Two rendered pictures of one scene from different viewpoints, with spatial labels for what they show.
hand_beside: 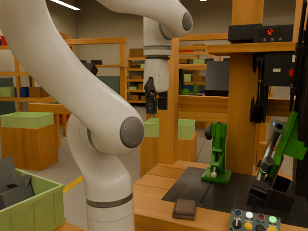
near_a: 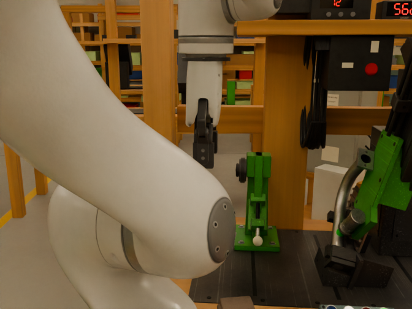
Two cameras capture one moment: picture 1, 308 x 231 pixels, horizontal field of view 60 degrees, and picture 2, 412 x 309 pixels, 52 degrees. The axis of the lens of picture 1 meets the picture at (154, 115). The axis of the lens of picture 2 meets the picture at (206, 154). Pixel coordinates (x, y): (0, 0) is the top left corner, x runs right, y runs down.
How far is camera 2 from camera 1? 28 cm
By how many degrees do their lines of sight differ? 18
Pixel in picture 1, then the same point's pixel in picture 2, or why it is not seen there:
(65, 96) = (92, 176)
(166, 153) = not seen: hidden behind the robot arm
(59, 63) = (81, 103)
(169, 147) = not seen: hidden behind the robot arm
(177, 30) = (263, 7)
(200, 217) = not seen: outside the picture
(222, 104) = (251, 119)
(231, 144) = (271, 184)
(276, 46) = (348, 27)
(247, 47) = (304, 26)
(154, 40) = (208, 24)
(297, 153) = (398, 200)
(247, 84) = (295, 86)
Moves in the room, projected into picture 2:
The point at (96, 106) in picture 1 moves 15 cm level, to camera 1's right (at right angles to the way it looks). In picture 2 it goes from (158, 189) to (298, 174)
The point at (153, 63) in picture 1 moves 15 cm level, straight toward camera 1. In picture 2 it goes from (207, 70) to (249, 77)
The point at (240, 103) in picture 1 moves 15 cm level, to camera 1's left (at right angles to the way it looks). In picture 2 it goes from (284, 117) to (240, 120)
